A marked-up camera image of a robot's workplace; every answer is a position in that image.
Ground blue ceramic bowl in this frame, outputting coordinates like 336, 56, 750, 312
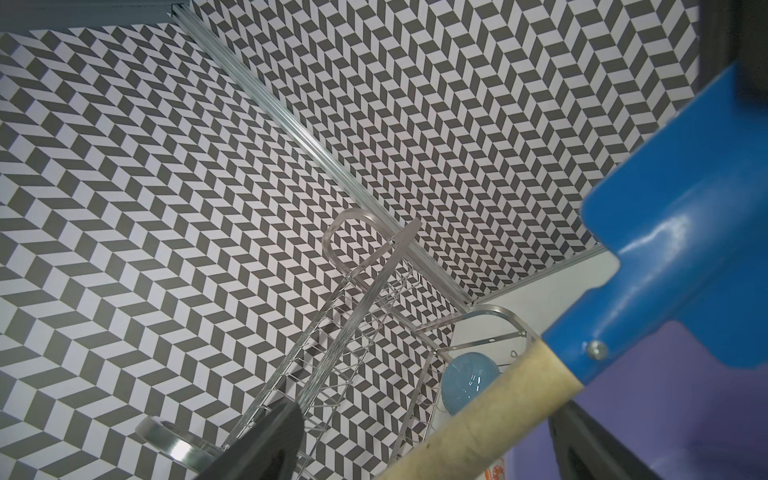
441, 352, 501, 416

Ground red white patterned bowl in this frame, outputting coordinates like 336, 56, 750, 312
477, 458, 506, 480

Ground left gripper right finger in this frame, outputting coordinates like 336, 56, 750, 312
548, 401, 660, 480

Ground metal dish rack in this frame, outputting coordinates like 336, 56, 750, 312
136, 209, 534, 479

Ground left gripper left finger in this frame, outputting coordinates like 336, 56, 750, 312
196, 400, 305, 480

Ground blue trowel wooden handle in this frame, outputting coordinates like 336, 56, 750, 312
384, 64, 767, 479

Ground purple plastic bucket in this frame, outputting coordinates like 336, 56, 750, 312
503, 320, 768, 480

